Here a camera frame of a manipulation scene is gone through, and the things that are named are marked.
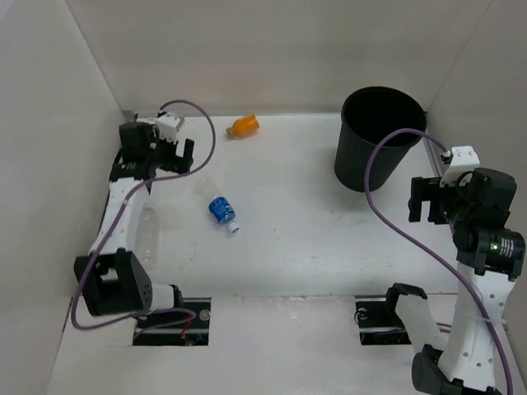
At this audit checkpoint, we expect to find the orange plastic bottle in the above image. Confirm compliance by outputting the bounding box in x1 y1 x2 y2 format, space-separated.
226 114 260 139

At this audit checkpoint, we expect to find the clear plastic bottle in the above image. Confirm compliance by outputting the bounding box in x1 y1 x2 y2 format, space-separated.
134 207 160 269

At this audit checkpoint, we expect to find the black plastic bin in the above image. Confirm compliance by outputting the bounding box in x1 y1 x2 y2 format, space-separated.
334 86 427 193

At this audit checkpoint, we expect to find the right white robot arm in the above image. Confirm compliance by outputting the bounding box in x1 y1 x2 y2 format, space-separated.
381 168 526 394

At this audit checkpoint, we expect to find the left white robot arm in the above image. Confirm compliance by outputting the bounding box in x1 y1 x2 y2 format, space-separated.
73 113 194 328

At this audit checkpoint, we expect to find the blue label plastic bottle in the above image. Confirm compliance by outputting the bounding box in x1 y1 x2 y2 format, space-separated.
200 178 240 235

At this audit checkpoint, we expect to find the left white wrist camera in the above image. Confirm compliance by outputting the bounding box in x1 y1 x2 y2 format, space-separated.
154 112 185 143

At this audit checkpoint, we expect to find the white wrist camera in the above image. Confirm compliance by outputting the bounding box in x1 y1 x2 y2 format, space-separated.
154 112 185 143
440 146 480 188

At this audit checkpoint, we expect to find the right metal rail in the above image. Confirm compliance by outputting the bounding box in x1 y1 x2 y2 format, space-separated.
423 139 442 177

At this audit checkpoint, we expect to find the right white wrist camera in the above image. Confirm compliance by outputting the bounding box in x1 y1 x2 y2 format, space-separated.
440 146 480 188

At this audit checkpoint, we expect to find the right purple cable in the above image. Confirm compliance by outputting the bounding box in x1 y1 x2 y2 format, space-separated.
364 128 515 395

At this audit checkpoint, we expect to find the purple cable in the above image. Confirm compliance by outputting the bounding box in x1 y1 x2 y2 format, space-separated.
364 128 515 395
70 99 217 331

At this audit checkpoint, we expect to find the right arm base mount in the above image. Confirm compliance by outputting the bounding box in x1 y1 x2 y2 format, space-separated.
354 299 411 346

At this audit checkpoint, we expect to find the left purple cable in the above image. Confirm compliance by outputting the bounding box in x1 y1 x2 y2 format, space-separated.
70 99 217 331

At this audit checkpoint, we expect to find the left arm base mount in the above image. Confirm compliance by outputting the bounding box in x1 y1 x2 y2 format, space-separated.
133 298 212 346

